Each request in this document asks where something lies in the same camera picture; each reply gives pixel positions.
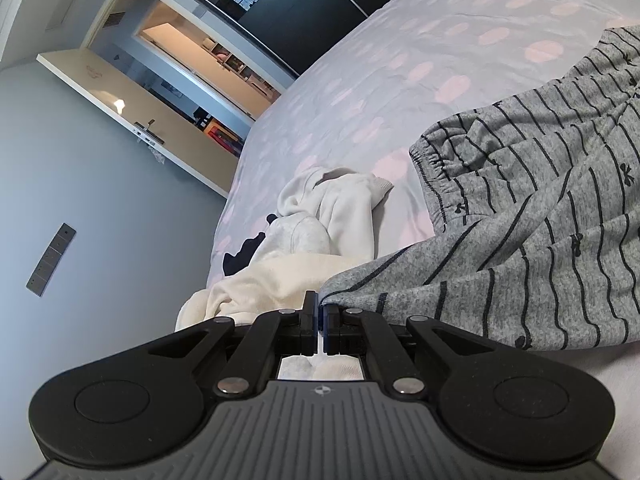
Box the grey striped pants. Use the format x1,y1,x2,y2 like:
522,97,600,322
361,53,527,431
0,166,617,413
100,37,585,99
319,25,640,353

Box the grey wall switch panel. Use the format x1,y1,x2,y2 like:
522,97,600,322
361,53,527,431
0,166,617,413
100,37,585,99
26,222,77,297

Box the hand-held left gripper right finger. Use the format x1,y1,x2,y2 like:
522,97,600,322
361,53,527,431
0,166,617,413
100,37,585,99
322,305,507,400

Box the black wardrobe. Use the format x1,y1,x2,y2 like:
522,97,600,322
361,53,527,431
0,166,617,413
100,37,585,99
140,0,426,78

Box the black cloth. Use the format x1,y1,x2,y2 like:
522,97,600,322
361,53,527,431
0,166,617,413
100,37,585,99
222,214,278,276

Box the colourful box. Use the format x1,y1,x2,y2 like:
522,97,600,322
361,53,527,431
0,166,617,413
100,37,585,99
202,115,246,153

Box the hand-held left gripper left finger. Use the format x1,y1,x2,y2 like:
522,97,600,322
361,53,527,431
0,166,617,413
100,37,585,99
134,290,320,400

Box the cream garment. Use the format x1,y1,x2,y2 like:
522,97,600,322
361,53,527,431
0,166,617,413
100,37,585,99
175,252,371,381

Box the white hoodie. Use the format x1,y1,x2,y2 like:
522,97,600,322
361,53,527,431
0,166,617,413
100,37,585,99
260,167,396,261

